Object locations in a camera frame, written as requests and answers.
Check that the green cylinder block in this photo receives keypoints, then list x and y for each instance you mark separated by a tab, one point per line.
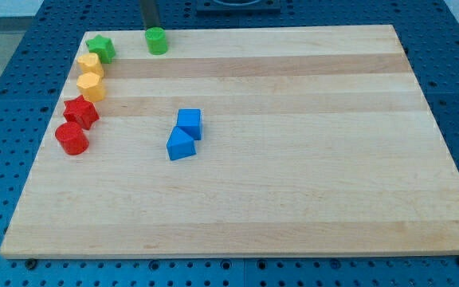
156	40

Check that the blue triangular prism block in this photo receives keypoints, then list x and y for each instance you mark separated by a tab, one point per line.
180	145

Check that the yellow hexagon block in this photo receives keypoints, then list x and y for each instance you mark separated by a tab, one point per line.
91	87

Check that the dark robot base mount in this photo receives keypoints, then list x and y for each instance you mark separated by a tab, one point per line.
208	7

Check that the green star block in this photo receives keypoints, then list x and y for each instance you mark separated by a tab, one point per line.
103	47

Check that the wooden board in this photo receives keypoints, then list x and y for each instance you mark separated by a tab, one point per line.
316	142

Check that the yellow heart block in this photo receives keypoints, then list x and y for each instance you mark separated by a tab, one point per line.
90	63

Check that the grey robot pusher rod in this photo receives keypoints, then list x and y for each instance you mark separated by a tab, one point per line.
149	10

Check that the red star block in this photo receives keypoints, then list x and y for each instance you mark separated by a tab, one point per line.
81	111

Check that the red cylinder block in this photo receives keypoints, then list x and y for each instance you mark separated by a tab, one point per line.
72	139

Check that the blue cube block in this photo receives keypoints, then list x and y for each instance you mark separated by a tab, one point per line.
190	121

